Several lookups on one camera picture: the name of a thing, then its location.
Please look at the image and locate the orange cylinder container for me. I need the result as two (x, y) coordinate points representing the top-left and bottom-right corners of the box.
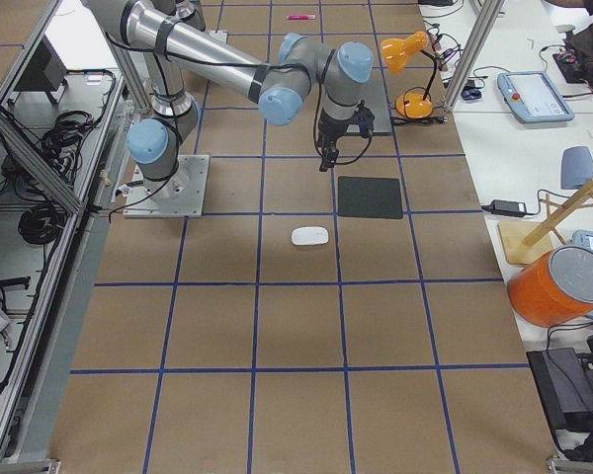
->
(507, 245), (593, 327)

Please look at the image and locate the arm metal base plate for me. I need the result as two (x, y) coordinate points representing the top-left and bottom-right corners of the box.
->
(123, 154), (211, 218)

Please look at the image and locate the wooden stand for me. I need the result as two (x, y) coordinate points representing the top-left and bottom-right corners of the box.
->
(498, 179), (593, 266)

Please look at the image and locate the pink highlighter pen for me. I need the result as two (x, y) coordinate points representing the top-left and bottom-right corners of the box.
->
(286, 14), (316, 21)

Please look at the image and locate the black monitor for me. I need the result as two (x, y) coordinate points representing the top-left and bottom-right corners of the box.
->
(14, 36), (68, 105)

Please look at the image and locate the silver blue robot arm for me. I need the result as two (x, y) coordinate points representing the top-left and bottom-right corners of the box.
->
(84, 1), (374, 172)

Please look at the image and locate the black power adapter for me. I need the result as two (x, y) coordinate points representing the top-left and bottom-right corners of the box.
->
(489, 199), (527, 217)

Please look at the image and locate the grey mouse-shaped pad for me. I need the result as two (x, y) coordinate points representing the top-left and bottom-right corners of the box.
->
(560, 146), (593, 190)

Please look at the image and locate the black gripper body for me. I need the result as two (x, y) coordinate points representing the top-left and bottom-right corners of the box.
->
(316, 111), (351, 158)

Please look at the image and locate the black box device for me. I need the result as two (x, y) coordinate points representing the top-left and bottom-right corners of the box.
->
(527, 348), (593, 433)

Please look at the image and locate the white computer mouse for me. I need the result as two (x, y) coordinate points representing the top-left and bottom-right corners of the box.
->
(291, 226), (329, 246)

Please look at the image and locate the black mousepad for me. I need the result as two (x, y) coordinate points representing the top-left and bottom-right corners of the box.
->
(338, 176), (403, 219)

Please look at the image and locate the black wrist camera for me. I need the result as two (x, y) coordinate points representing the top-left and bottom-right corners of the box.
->
(353, 107), (375, 138)

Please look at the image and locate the silver closed laptop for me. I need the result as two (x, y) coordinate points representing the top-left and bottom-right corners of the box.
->
(336, 73), (392, 136)

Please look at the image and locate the aluminium frame post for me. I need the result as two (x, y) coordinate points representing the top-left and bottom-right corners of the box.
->
(443, 1), (504, 113)

